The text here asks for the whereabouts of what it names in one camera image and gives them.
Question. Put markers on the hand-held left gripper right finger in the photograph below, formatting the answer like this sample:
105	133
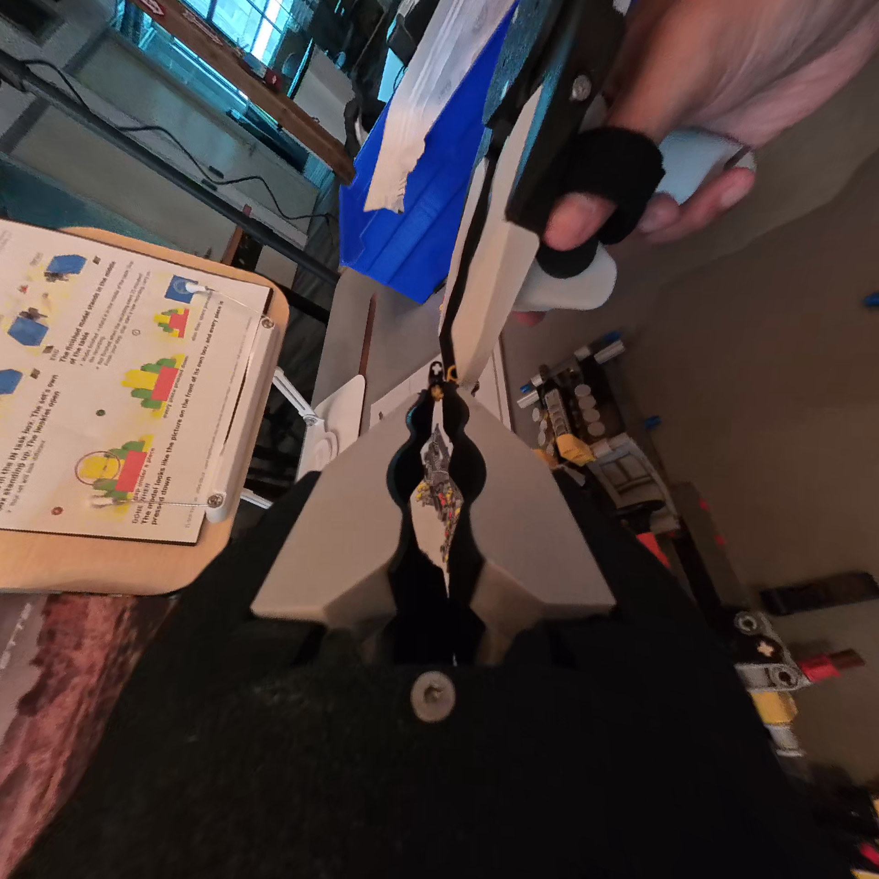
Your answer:
542	535

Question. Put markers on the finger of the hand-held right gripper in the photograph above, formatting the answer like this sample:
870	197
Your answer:
491	302
505	148

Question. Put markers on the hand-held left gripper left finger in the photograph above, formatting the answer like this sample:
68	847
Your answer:
329	535

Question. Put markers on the small black yellow lego assembly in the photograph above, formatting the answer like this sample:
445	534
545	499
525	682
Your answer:
439	374

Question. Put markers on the partly built lego car chassis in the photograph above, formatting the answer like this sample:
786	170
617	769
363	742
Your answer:
584	426

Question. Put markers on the lego instruction booklet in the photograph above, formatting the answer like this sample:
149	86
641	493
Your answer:
391	408

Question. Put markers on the black lego beam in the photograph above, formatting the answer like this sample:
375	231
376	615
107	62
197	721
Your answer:
817	592

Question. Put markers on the lego set cardboard box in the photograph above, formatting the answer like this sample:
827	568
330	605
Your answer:
55	687

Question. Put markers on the person's right hand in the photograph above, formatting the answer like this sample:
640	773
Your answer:
721	68

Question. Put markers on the white paper bags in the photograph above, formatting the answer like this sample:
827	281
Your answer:
439	89

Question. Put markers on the blue plastic bin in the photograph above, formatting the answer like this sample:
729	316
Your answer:
426	226

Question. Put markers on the brown wooden post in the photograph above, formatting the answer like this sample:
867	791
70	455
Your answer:
240	75

